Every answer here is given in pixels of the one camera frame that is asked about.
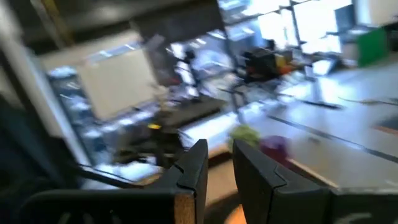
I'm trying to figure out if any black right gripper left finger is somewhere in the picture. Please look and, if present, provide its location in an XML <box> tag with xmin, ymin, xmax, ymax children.
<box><xmin>145</xmin><ymin>139</ymin><xmax>209</xmax><ymax>224</ymax></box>

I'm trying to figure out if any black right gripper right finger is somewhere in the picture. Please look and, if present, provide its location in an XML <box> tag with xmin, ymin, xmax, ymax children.
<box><xmin>233</xmin><ymin>139</ymin><xmax>333</xmax><ymax>224</ymax></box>

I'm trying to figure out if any orange round plate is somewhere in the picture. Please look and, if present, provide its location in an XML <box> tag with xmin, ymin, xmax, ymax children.
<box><xmin>225</xmin><ymin>203</ymin><xmax>248</xmax><ymax>224</ymax></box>

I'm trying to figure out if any purple plastic cup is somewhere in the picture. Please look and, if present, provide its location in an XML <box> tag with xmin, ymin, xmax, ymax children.
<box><xmin>259</xmin><ymin>135</ymin><xmax>292</xmax><ymax>167</ymax></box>

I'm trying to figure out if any small green potted plant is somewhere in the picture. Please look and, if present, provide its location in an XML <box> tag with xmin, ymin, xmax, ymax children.
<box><xmin>229</xmin><ymin>124</ymin><xmax>261</xmax><ymax>149</ymax></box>

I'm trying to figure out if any beige partition board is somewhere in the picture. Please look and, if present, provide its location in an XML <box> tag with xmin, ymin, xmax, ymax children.
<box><xmin>76</xmin><ymin>49</ymin><xmax>158</xmax><ymax>121</ymax></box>

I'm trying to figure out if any green panel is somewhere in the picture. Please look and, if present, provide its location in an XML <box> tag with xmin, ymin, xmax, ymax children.
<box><xmin>356</xmin><ymin>27</ymin><xmax>389</xmax><ymax>68</ymax></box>

